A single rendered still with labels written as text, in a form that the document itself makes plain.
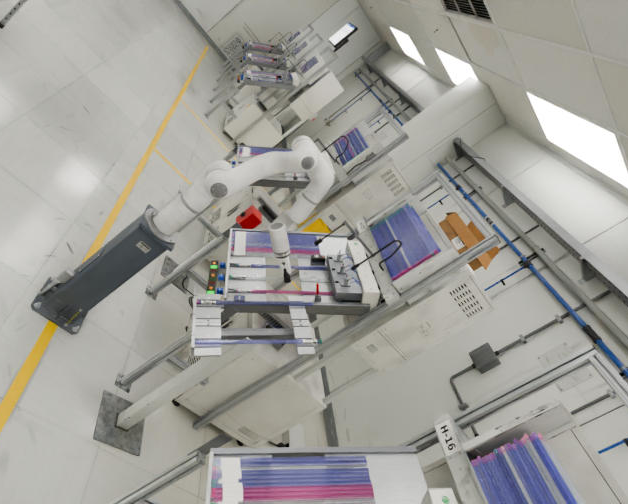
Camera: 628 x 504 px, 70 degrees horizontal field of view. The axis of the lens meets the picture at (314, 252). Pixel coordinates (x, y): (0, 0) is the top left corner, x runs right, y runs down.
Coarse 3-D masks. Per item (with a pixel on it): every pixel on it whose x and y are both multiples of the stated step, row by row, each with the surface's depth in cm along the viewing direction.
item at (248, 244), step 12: (240, 240) 256; (252, 240) 258; (264, 240) 260; (288, 240) 263; (300, 240) 265; (312, 240) 266; (240, 252) 246; (252, 252) 247; (264, 252) 249; (300, 252) 254; (312, 252) 255
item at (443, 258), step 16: (448, 192) 245; (416, 208) 261; (464, 208) 228; (368, 224) 261; (480, 224) 215; (448, 256) 207; (192, 272) 281; (416, 272) 210; (432, 272) 211; (400, 288) 214; (432, 288) 216; (224, 320) 209; (272, 320) 259; (176, 368) 223
